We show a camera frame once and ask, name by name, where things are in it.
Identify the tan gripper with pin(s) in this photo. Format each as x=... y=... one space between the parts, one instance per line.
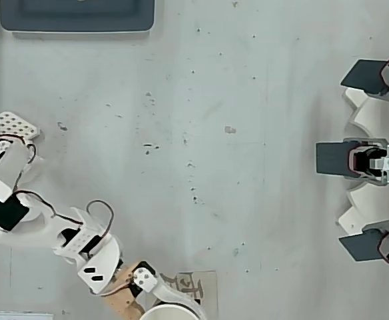
x=145 y=276

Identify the black paper cup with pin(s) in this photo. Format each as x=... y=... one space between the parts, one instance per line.
x=168 y=313

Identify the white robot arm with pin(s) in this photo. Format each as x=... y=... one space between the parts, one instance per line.
x=8 y=166

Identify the printed paper mat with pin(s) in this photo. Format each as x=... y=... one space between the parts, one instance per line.
x=209 y=293

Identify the grey plastic tray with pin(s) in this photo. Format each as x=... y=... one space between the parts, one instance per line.
x=78 y=13

